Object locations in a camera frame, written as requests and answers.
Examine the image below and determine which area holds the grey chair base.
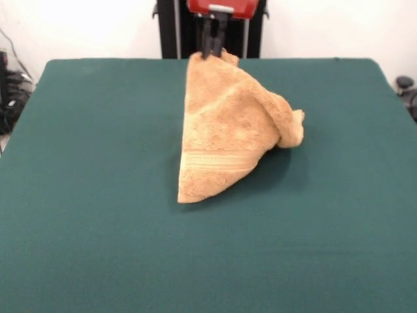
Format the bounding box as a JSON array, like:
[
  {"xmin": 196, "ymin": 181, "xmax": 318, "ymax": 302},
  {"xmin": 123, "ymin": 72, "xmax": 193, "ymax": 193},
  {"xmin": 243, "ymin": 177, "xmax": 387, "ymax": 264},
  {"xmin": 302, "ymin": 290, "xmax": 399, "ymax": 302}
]
[{"xmin": 395, "ymin": 76, "xmax": 417, "ymax": 123}]

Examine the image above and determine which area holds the dark green table cloth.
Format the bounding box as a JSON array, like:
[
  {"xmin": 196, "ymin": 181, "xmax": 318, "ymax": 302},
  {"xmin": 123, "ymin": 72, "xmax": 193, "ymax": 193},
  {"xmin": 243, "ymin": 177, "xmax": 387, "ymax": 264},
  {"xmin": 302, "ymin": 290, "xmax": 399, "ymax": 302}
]
[{"xmin": 0, "ymin": 57, "xmax": 417, "ymax": 313}]

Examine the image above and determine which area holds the tan terry towel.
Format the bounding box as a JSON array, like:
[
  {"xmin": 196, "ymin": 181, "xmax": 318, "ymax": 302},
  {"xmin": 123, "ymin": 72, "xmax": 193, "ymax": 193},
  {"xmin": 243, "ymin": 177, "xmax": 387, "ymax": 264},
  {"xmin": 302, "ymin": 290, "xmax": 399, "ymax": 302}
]
[{"xmin": 177, "ymin": 48, "xmax": 306, "ymax": 205}]

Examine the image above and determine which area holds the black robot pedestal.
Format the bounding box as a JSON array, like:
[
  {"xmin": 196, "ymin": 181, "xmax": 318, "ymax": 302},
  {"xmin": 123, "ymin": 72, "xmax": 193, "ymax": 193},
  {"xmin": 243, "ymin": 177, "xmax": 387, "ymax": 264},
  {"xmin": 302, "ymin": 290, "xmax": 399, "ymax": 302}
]
[{"xmin": 151, "ymin": 0, "xmax": 271, "ymax": 60}]

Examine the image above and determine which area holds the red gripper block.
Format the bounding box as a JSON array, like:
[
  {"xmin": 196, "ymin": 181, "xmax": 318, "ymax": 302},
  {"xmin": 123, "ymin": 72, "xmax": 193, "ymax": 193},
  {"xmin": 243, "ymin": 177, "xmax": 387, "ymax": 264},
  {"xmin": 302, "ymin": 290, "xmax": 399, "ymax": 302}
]
[{"xmin": 186, "ymin": 0, "xmax": 261, "ymax": 61}]

